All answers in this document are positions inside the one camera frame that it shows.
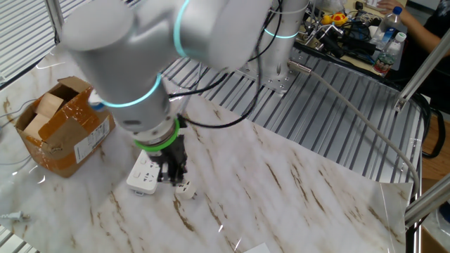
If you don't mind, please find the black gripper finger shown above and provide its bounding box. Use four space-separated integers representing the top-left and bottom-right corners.
157 163 176 186
175 164 190 183

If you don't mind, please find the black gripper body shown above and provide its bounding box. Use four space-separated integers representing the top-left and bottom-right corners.
149 135 189 175

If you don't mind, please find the white plug adapter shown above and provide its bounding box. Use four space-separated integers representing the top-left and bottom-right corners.
174 181 197 200

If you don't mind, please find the bare bystander forearm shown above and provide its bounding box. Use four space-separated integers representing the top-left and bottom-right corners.
397 6 442 56

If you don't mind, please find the white four-socket power strip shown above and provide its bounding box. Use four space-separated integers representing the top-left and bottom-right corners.
125 149 162 196

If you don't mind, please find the bystander hand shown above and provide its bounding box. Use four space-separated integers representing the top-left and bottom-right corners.
375 0 406 11

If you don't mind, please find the glossy marble pattern mat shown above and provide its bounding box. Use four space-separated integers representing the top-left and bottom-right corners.
0 44 414 253

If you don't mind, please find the taped brown cardboard box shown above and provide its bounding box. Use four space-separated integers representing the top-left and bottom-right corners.
14 76 117 179

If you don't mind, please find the clear bottle white cap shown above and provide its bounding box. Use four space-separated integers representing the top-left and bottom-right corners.
373 31 408 77

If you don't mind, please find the clear bottle blue cap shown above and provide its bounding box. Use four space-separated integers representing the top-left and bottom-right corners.
368 6 404 50

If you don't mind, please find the person in black shirt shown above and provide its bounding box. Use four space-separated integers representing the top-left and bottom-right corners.
404 0 450 89

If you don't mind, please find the grey power strip cable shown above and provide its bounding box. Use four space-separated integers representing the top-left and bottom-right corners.
175 94 195 120

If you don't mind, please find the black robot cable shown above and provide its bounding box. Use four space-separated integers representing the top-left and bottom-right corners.
167 72 230 100
177 0 284 129

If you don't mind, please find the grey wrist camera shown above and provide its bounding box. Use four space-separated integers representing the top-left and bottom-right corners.
86 89 107 112

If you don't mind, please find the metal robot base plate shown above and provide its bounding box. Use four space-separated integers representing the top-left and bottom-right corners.
235 59 303 95

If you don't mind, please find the white two-pin plug cord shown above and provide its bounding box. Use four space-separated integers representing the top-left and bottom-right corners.
0 210 32 223

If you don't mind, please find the aluminium frame post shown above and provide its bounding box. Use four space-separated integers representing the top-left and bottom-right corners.
45 0 67 45

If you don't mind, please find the grey robot conduit hose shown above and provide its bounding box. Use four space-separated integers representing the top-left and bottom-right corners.
287 60 422 197

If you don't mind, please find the aluminium frame bar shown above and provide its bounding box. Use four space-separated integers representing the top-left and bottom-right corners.
393 30 450 112
404 174 450 229

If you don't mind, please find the thick black cable loop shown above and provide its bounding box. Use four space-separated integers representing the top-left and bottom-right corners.
411 93 446 159

